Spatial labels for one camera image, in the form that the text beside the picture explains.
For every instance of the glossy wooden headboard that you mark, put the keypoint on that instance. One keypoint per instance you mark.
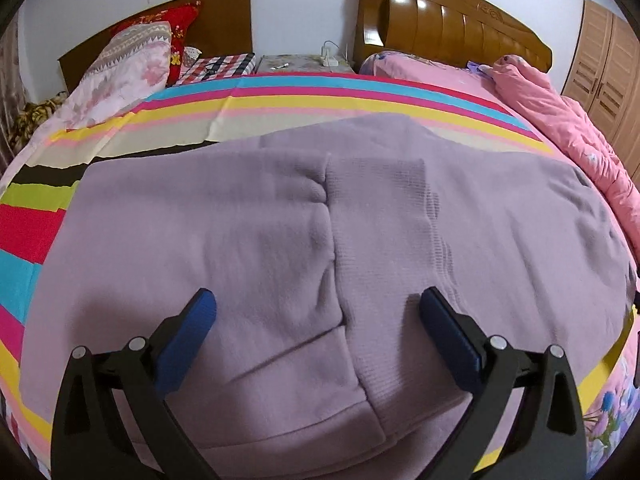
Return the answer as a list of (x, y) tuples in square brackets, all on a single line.
[(450, 25)]

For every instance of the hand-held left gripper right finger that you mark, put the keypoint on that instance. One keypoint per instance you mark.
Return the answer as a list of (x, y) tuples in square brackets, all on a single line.
[(450, 332)]

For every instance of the brown patterned blanket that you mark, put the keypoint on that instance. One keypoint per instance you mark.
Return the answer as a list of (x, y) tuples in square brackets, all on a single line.
[(40, 117)]

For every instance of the checkered cloth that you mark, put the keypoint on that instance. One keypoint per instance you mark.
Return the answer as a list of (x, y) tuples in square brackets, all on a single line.
[(220, 65)]

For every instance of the pink quilt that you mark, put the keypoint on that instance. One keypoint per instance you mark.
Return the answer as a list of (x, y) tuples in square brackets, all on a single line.
[(550, 105)]

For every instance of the floral patterned pillow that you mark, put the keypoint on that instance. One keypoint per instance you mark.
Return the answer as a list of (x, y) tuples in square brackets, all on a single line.
[(120, 75)]

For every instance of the dark flat wooden headboard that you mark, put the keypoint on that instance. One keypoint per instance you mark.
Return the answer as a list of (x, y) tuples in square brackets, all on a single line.
[(225, 20)]

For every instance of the lilac purple sweater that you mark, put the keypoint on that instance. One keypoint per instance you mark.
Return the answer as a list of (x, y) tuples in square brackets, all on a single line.
[(280, 230)]

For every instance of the small purple object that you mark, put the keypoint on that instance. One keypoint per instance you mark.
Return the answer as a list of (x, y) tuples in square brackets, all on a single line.
[(479, 67)]

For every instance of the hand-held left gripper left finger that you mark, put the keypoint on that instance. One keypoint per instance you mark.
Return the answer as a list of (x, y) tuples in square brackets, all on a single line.
[(187, 330)]

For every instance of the white power strip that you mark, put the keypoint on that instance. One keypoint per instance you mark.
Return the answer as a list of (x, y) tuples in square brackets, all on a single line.
[(330, 60)]

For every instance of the striped colourful bed sheet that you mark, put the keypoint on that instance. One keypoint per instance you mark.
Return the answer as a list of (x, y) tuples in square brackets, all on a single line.
[(300, 92)]

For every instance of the light wooden wardrobe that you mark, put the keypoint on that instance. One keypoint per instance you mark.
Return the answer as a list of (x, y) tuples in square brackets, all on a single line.
[(610, 60)]

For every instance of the red embroidered pillow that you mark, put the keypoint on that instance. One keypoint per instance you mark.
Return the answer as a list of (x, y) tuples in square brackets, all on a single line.
[(182, 20)]

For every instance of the nightstand with floral cover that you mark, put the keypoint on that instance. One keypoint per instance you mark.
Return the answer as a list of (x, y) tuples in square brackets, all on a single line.
[(300, 62)]

